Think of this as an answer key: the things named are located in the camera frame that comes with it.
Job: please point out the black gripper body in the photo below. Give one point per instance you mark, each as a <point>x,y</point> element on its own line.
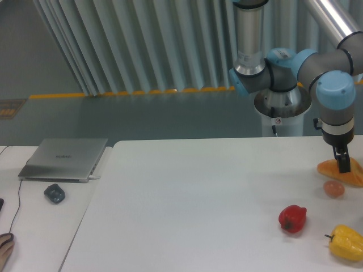
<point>340,140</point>

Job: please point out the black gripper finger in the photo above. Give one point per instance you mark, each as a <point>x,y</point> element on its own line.
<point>342,158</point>

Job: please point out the orange triangular bread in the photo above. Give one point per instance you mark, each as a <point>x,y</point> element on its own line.
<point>330,169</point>

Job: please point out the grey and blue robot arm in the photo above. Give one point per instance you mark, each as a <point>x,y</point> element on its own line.
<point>291,80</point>

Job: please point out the person's hand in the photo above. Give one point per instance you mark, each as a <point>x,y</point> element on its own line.
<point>5,253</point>

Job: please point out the brown egg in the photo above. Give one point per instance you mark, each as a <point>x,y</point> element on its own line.
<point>333,189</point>

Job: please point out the red bell pepper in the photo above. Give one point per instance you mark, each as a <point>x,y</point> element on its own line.
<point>292,218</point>

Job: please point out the yellow bell pepper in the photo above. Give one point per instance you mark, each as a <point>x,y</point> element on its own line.
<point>345,243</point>

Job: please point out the folded white partition screen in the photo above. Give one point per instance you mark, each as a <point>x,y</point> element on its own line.
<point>144,46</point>

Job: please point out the white usb plug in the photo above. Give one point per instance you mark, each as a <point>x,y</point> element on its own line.
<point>92,177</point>

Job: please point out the silver closed laptop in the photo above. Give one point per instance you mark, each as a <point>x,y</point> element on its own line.
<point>64,159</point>

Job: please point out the small dark grey dish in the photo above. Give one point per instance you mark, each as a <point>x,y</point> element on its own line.
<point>55,193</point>

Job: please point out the black computer mouse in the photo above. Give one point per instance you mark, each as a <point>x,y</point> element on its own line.
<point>10,241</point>

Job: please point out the black keyboard edge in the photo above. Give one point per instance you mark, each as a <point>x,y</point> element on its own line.
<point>1,203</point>

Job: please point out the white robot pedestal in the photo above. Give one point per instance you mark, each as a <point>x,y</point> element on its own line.
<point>282,119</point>

